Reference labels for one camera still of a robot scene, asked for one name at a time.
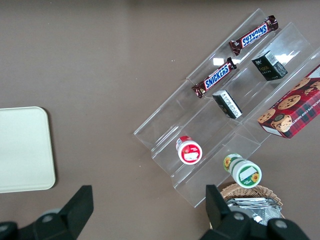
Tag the red strawberry yogurt cup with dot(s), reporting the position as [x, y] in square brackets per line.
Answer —
[189, 152]

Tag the silver foil wrapped package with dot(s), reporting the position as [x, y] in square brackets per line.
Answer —
[246, 200]
[263, 215]

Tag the small black carton box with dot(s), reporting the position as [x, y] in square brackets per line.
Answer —
[227, 103]
[268, 65]

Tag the light wicker basket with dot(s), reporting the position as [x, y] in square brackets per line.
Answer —
[237, 191]

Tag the clear acrylic stepped shelf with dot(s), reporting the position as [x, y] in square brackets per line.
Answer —
[175, 112]

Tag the red tartan cookie box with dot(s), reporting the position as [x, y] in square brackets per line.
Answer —
[295, 110]

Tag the cream plastic serving tray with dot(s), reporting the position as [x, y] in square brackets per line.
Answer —
[25, 150]

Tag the Snickers chocolate bar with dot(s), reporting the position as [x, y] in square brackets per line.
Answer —
[253, 35]
[215, 78]

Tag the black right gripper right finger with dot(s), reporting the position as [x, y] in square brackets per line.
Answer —
[225, 225]

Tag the green sunflower yogurt cup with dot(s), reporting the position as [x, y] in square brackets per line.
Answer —
[246, 175]

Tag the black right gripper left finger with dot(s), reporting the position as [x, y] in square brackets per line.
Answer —
[72, 220]

